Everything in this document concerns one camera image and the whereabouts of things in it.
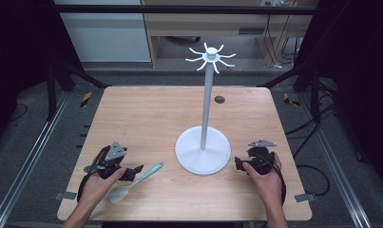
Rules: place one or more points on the light wooden background desk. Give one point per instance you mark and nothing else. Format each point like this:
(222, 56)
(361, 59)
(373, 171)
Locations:
(211, 23)

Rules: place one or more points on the grey metal table bracket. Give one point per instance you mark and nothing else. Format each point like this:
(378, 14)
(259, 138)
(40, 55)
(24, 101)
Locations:
(305, 197)
(65, 195)

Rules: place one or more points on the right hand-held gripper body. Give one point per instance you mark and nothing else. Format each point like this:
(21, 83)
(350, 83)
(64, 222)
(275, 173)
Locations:
(262, 160)

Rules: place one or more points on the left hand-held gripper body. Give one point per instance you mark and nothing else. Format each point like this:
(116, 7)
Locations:
(115, 152)

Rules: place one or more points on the person's left hand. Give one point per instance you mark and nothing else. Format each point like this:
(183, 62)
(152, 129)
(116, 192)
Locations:
(95, 188)

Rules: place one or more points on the yellow black floor tape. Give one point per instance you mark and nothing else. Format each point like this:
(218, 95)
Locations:
(86, 99)
(289, 99)

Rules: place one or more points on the black metal frame stand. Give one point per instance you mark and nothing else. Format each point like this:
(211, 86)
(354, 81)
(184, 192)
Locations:
(51, 91)
(314, 95)

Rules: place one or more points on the aluminium floor rail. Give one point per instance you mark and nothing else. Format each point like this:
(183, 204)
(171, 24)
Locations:
(24, 171)
(341, 177)

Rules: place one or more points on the white cabinet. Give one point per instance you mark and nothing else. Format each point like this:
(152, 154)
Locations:
(106, 34)

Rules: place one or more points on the black curtain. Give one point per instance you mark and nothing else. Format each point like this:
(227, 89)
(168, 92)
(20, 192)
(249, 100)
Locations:
(360, 63)
(18, 47)

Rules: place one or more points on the black horizontal frame bar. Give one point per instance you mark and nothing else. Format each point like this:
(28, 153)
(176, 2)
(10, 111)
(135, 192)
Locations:
(179, 9)

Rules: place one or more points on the person's right hand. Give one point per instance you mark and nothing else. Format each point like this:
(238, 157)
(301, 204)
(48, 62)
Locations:
(270, 188)

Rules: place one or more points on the white hook stand rack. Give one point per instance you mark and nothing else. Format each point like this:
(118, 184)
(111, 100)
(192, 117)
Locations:
(202, 155)

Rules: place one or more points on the dark table grommet hole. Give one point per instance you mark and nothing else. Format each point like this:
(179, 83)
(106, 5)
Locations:
(219, 99)

